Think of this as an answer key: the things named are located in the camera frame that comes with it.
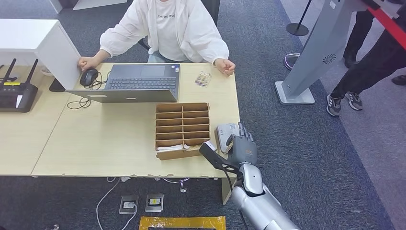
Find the dark shoe with white sole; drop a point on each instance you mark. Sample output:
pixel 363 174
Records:
pixel 290 60

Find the wooden desk leg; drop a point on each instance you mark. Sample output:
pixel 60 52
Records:
pixel 226 192

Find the black computer mouse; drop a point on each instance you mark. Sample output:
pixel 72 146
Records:
pixel 88 77

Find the metal desk foot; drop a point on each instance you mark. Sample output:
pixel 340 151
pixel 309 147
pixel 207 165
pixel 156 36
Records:
pixel 183 189

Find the red barrier belt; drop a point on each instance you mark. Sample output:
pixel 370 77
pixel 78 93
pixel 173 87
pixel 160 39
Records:
pixel 390 25

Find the black router with antennas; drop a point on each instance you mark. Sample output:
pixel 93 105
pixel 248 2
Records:
pixel 16 98

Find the person's right forearm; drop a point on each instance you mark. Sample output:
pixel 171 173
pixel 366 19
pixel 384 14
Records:
pixel 102 56

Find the white tissue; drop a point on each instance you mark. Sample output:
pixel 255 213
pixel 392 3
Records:
pixel 169 148

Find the person's left hand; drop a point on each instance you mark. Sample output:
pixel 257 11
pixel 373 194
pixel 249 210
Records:
pixel 225 66

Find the floor socket with plug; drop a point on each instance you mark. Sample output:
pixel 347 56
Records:
pixel 128 204

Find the wooden card organizer box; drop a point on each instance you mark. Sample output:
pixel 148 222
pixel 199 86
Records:
pixel 171 127

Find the small metal floor object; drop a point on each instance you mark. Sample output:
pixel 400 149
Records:
pixel 54 227

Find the yellow tape frame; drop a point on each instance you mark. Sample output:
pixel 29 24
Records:
pixel 182 221

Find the grey kiosk stand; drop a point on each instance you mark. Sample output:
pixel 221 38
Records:
pixel 317 47

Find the wrist camera with black bracket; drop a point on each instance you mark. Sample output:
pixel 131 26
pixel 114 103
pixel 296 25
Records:
pixel 215 158

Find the grey laptop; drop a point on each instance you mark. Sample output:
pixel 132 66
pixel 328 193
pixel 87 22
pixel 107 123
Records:
pixel 142 82

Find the floor socket with yellow label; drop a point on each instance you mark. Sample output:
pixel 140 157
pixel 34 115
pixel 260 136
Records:
pixel 154 202

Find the white furniture panel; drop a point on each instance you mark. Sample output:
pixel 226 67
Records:
pixel 98 3
pixel 56 4

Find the person's right hand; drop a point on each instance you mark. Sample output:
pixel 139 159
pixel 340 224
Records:
pixel 87 63

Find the small white object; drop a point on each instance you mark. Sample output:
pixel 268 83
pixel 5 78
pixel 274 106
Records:
pixel 46 71

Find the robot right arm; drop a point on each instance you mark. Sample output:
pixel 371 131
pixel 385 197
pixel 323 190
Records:
pixel 260 206

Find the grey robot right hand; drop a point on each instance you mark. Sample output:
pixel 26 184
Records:
pixel 244 152

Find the black stand base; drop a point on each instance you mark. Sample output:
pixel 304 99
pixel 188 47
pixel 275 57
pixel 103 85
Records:
pixel 56 86

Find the black stanchion post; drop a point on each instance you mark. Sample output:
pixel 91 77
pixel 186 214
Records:
pixel 297 29

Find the person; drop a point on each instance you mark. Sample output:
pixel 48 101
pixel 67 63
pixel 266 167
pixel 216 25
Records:
pixel 171 31
pixel 374 63
pixel 358 35

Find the white cabinet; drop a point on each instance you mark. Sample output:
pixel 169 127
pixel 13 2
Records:
pixel 54 54

